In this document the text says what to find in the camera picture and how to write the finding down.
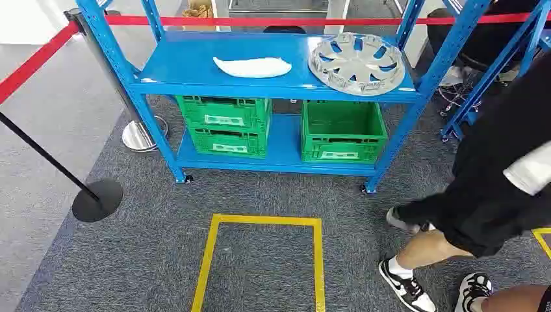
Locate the silver plastic wheel hubcap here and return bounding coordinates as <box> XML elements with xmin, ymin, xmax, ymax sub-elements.
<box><xmin>308</xmin><ymin>32</ymin><xmax>406</xmax><ymax>96</ymax></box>

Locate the green folded plastic crate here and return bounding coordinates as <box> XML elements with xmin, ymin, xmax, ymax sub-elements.
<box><xmin>175</xmin><ymin>95</ymin><xmax>272</xmax><ymax>130</ymax></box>
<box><xmin>186</xmin><ymin>125</ymin><xmax>270</xmax><ymax>159</ymax></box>

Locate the green open plastic crate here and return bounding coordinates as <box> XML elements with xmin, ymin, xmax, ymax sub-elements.
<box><xmin>300</xmin><ymin>100</ymin><xmax>389</xmax><ymax>164</ymax></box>

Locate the blue metal shelf rack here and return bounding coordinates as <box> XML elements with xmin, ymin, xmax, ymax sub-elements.
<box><xmin>439</xmin><ymin>0</ymin><xmax>551</xmax><ymax>143</ymax></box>
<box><xmin>75</xmin><ymin>0</ymin><xmax>492</xmax><ymax>194</ymax></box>

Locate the black round stool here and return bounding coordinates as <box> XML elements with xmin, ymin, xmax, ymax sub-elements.
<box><xmin>263</xmin><ymin>25</ymin><xmax>307</xmax><ymax>35</ymax></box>

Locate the red barrier belt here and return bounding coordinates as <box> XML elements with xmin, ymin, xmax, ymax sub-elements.
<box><xmin>0</xmin><ymin>21</ymin><xmax>81</xmax><ymax>105</ymax></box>
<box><xmin>104</xmin><ymin>12</ymin><xmax>551</xmax><ymax>27</ymax></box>

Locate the chrome barrier stanchion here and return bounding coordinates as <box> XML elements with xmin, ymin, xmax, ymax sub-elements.
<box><xmin>63</xmin><ymin>7</ymin><xmax>170</xmax><ymax>152</ymax></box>

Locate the white table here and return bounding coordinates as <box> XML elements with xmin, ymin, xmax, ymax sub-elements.
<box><xmin>211</xmin><ymin>0</ymin><xmax>350</xmax><ymax>35</ymax></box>

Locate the brown paper bag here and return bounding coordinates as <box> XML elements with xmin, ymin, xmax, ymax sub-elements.
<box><xmin>181</xmin><ymin>0</ymin><xmax>215</xmax><ymax>19</ymax></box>

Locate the black barrier stanchion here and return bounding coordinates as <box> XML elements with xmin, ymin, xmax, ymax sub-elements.
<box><xmin>0</xmin><ymin>112</ymin><xmax>124</xmax><ymax>224</ymax></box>

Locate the person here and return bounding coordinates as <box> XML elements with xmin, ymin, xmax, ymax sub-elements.
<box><xmin>378</xmin><ymin>51</ymin><xmax>551</xmax><ymax>312</ymax></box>

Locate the black office chair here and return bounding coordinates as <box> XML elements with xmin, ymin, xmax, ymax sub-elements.
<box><xmin>426</xmin><ymin>0</ymin><xmax>543</xmax><ymax>118</ymax></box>

